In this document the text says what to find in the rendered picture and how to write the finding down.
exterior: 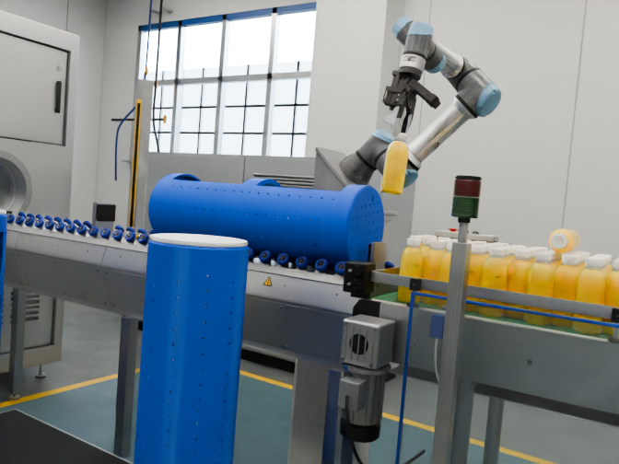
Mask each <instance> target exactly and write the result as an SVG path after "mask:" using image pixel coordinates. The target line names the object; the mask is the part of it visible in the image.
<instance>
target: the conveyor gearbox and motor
mask: <svg viewBox="0 0 619 464"><path fill-rule="evenodd" d="M394 328H395V321H394V320H390V319H382V318H377V317H371V316H367V315H362V314H360V315H356V316H353V317H350V318H347V319H344V321H343V331H342V341H341V352H340V366H341V367H342V368H343V369H344V377H343V378H341V379H340V382H339V393H338V403H337V406H338V407H341V410H340V415H342V417H341V419H340V430H339V432H340V434H341V435H342V436H343V437H344V438H346V439H348V440H350V444H351V447H352V449H353V452H354V455H355V457H356V460H357V462H358V463H359V464H363V462H362V461H361V459H360V458H359V456H358V454H357V452H356V447H355V444H354V442H359V443H369V442H373V441H375V440H377V439H378V438H379V437H380V422H381V419H382V411H383V401H384V390H385V379H386V374H388V373H389V372H391V365H390V362H391V359H392V348H393V338H394Z"/></svg>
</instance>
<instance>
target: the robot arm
mask: <svg viewBox="0 0 619 464"><path fill-rule="evenodd" d="M433 32H434V29H433V27H432V26H431V25H430V24H428V23H426V22H421V21H420V22H414V21H413V20H411V19H410V18H409V17H401V18H399V19H398V20H397V21H396V22H395V23H394V25H393V27H392V34H393V35H394V36H395V38H396V40H398V41H399V42H400V43H401V44H402V45H403V47H404V49H403V56H402V60H401V63H400V66H399V70H392V75H393V80H392V83H391V87H388V86H386V89H385V93H384V96H383V100H382V102H384V104H385V106H389V107H390V110H393V112H392V114H389V115H386V116H385V117H384V119H383V120H384V121H385V122H386V123H388V124H390V125H391V128H392V129H393V130H394V133H393V136H394V137H396V136H397V135H398V134H399V133H407V132H408V130H409V127H410V125H411V122H412V120H413V117H414V113H415V103H416V95H418V96H419V97H420V98H422V99H423V100H424V101H425V102H426V104H427V105H428V106H430V107H431V108H434V109H436V108H437V107H438V106H439V105H440V104H441V103H440V101H439V98H438V96H437V95H435V94H434V93H433V94H432V93H431V92H430V91H429V90H428V89H426V88H425V87H424V86H422V85H421V84H420V83H419V82H417V81H419V80H420V79H421V75H422V74H423V72H424V70H426V71H427V72H428V73H430V74H435V73H438V72H439V71H440V73H441V74H442V75H443V76H444V77H446V78H447V80H448V81H449V82H450V84H451V85H452V86H453V87H454V89H455V90H456V91H457V92H458V94H457V95H456V96H455V97H454V102H453V104H452V105H451V106H449V107H448V108H447V109H446V110H445V111H444V112H443V113H442V114H441V115H440V116H439V117H438V118H437V119H435V120H434V121H433V122H432V123H431V124H430V125H429V126H428V127H427V128H426V129H425V130H424V131H423V132H422V133H420V134H419V135H418V136H417V137H416V138H415V139H414V141H413V142H412V143H411V144H409V145H408V152H409V156H408V161H407V168H406V173H405V179H404V183H403V187H404V188H406V187H408V186H410V185H411V184H413V183H414V182H415V181H416V180H417V178H418V172H417V171H418V170H419V169H420V168H421V163H422V162H423V161H424V160H425V159H426V158H427V157H428V156H429V155H431V154H432V153H433V152H434V151H435V150H436V149H437V148H438V147H439V146H441V145H442V144H443V143H444V142H445V141H446V140H447V139H448V138H449V137H451V136H452V135H453V134H454V133H455V132H456V131H457V130H458V129H459V128H461V127H462V126H463V125H464V124H465V123H466V122H467V121H468V120H470V119H476V118H477V117H478V116H479V117H486V115H489V114H491V113H492V112H493V111H494V110H495V109H496V107H497V106H498V104H499V102H500V100H501V91H500V89H499V88H498V87H497V86H496V84H495V83H494V82H493V81H492V80H491V79H490V78H489V77H488V76H487V75H486V74H485V73H484V72H483V71H482V70H481V69H480V68H479V67H478V66H477V65H475V64H473V63H472V62H470V61H469V60H467V59H466V58H464V57H462V56H461V55H460V54H458V53H456V52H451V51H450V50H448V49H447V48H446V47H445V46H443V45H442V44H441V43H439V42H438V41H436V40H435V39H434V38H433ZM386 91H387V94H386ZM385 95H386V98H385ZM393 136H392V135H390V134H389V133H387V132H386V131H384V130H382V129H377V130H376V131H375V132H374V133H372V134H371V136H370V137H369V138H368V139H367V140H366V141H365V142H364V143H363V144H362V145H361V146H360V147H359V148H358V149H357V151H356V152H355V153H353V154H351V155H349V156H347V157H344V158H343V159H342V160H341V161H340V162H339V167H340V169H341V170H342V171H343V173H344V174H345V175H346V176H347V178H349V179H350V180H351V181H353V182H354V183H355V184H356V185H368V183H369V181H370V180H371V178H372V176H373V174H374V172H375V171H376V170H378V171H379V172H380V174H381V175H382V176H383V170H384V165H385V158H386V153H387V150H388V147H389V145H390V144H391V142H393V141H392V140H393V138H394V137H393Z"/></svg>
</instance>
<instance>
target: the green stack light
mask: <svg viewBox="0 0 619 464"><path fill-rule="evenodd" d="M452 199H453V200H452V207H451V208H452V209H451V216H454V217H464V218H476V219H478V215H479V214H478V213H479V205H480V198H473V197H462V196H453V197H452Z"/></svg>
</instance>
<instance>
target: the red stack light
mask: <svg viewBox="0 0 619 464"><path fill-rule="evenodd" d="M481 187H482V182H481V181H479V180H454V188H453V196H462V197H473V198H480V197H481V196H480V195H481Z"/></svg>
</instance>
